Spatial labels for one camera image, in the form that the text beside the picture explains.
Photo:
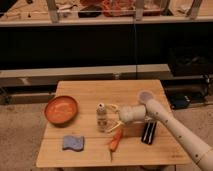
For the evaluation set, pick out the orange bowl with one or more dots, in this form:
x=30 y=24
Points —
x=61 y=110

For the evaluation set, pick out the red object on shelf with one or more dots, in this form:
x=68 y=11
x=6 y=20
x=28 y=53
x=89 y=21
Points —
x=117 y=8

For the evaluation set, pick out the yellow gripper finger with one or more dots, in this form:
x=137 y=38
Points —
x=119 y=123
x=112 y=107

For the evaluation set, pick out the white cup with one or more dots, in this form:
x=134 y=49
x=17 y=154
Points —
x=145 y=96

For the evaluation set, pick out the orange carrot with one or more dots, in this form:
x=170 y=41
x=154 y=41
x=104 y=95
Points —
x=113 y=144

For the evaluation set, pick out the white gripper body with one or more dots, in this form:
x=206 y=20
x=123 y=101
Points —
x=128 y=114

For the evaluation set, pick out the blue sponge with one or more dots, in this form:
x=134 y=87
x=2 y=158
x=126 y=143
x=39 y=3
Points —
x=73 y=143

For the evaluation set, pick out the black striped block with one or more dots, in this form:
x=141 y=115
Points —
x=149 y=132

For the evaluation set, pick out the blue black object on floor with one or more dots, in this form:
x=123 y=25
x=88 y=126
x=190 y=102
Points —
x=180 y=102

